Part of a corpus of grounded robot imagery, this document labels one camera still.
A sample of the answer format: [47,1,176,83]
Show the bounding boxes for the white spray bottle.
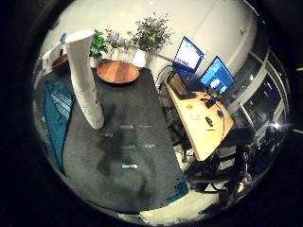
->
[63,28,106,131]

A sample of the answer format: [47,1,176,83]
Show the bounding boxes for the teal cloth with white stripes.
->
[42,79,76,176]

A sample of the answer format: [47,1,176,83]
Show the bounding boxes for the light wooden desk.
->
[164,74,236,163]

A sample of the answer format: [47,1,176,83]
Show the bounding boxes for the round wooden tray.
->
[96,60,141,85]

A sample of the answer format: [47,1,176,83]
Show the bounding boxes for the dark grey table mat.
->
[32,67,191,214]

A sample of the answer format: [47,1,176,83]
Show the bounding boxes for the wispy potted plant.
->
[104,27,131,62]

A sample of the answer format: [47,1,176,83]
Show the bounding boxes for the open laptop with lit screen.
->
[171,35,206,75]

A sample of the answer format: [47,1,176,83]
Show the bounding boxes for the blue lit computer monitor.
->
[199,56,236,96]

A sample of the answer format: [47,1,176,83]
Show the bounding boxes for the large bushy potted plant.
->
[127,12,174,69]

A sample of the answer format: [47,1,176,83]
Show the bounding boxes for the teal grid board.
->
[166,180,191,203]

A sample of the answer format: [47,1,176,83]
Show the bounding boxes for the small leafy potted plant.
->
[89,28,110,69]

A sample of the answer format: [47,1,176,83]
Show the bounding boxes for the black office chair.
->
[217,126,258,193]

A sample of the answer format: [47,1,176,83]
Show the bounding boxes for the dark wooden bowl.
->
[51,52,70,76]

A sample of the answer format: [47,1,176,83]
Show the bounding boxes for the white paper box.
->
[42,42,64,77]

